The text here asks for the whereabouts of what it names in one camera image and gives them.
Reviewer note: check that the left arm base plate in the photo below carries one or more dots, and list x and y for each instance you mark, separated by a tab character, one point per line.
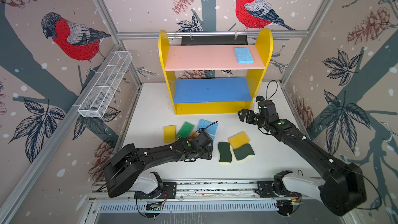
163	191

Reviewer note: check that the dark green wavy scourer right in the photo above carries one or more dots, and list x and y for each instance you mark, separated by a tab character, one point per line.
243	152

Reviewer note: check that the aluminium front rail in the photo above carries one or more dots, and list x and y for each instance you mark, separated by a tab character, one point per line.
217	189

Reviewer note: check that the dark green wavy scourer left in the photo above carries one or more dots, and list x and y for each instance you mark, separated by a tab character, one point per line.
225	152

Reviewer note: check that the orange topped sponge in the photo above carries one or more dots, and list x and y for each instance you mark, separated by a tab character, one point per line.
193	135

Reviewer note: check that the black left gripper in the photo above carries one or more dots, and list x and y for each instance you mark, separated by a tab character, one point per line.
208	153

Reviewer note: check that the dark green wavy scourer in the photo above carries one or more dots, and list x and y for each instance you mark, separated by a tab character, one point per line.
243	152
225	152

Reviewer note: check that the yellow shelf unit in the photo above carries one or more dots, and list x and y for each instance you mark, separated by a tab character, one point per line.
217	95

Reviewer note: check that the black bar behind shelf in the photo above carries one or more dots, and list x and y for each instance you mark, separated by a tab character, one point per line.
213	40

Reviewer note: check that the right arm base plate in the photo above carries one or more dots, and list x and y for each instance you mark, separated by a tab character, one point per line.
266	190

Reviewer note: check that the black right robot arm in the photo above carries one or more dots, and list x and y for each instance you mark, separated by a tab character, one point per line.
341	186

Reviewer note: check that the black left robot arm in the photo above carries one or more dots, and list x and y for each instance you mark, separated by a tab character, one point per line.
123	169

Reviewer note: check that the yellow sponge on scourers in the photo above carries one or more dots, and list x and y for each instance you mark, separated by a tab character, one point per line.
239	140

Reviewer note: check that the white wire mesh basket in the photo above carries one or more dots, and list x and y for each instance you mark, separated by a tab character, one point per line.
101	94

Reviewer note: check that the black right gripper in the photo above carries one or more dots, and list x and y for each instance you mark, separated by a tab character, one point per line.
249	114

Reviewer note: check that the green topped sponge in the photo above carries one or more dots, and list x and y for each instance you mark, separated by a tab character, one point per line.
185	131

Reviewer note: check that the light blue sponge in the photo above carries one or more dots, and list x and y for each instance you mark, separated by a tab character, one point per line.
212	137
211	128
243	55

